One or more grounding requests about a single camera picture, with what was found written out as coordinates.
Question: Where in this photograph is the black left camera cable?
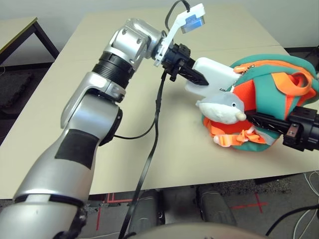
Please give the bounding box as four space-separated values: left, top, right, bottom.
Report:
113 0 191 239

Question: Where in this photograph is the white pencil case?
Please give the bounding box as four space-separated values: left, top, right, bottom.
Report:
184 57 240 98

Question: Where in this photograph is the grey white plush keychain toy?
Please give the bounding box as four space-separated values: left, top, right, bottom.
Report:
195 92 247 124

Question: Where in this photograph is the black camera cable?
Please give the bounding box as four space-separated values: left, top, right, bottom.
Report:
113 0 191 239
265 206 319 236

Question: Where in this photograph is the beige side table black frame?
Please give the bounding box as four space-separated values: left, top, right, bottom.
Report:
0 16 60 68

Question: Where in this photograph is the white floor cable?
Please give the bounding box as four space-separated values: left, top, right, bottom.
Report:
294 170 319 239

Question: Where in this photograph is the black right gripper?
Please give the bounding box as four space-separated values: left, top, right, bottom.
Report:
245 106 319 152

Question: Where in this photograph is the orange and teal backpack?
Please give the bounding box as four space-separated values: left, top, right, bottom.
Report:
201 54 319 152

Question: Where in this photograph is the grey left robot leg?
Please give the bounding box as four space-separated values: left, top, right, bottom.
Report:
129 190 160 234

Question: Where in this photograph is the black right camera cable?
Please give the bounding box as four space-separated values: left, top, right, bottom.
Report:
265 206 319 236

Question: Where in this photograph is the black floor mat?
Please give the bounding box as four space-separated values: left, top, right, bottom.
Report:
0 72 34 109

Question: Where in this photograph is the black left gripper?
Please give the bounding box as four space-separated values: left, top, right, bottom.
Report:
161 43 209 87

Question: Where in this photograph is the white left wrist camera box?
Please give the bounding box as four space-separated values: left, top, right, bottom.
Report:
153 3 207 68

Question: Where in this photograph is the grey robot torso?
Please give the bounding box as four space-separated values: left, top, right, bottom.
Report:
129 222 270 239

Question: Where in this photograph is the grey right robot leg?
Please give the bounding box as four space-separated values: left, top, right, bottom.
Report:
198 185 237 226

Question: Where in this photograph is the grey robot leg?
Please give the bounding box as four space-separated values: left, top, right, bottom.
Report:
198 185 237 226
129 190 160 234

